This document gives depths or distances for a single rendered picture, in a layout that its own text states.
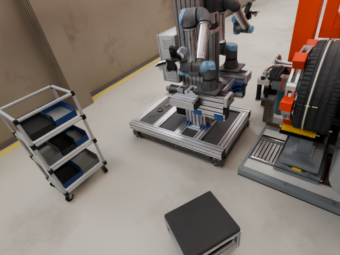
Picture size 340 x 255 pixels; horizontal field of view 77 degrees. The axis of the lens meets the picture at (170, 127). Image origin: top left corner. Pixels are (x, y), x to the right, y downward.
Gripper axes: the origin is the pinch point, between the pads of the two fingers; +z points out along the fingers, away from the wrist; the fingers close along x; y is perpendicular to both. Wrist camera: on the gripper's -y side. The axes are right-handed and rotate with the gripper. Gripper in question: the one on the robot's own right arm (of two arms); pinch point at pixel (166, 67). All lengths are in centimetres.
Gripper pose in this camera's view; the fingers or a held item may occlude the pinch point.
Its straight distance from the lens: 136.2
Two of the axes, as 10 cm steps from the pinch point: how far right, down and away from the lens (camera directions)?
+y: 0.1, 7.7, 6.4
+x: -9.4, -2.1, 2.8
